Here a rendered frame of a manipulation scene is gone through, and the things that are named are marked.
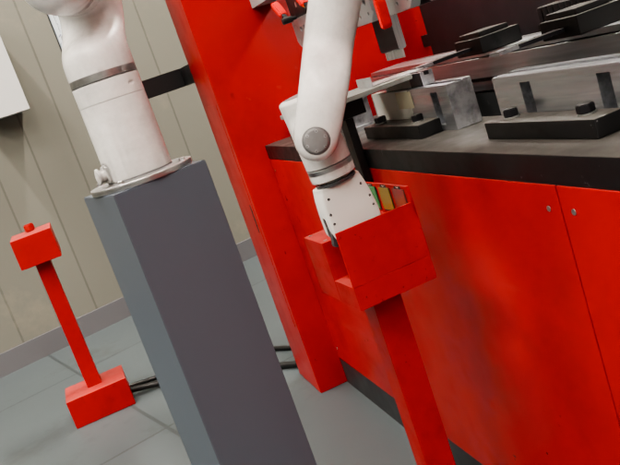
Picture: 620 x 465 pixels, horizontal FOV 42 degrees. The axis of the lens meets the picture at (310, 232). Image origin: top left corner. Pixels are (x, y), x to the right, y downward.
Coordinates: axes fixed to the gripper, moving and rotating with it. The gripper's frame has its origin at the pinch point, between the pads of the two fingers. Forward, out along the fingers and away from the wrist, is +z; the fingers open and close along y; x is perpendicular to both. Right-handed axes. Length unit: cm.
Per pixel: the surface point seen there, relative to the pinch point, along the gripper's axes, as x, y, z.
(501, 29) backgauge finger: -28, -61, -23
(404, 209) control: 4.9, -8.1, -5.5
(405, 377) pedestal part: -2.1, 2.0, 26.4
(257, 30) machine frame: -120, -36, -46
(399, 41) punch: -29, -36, -30
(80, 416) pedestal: -192, 74, 64
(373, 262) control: 4.9, 1.2, 0.3
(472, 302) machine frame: -0.8, -16.5, 19.2
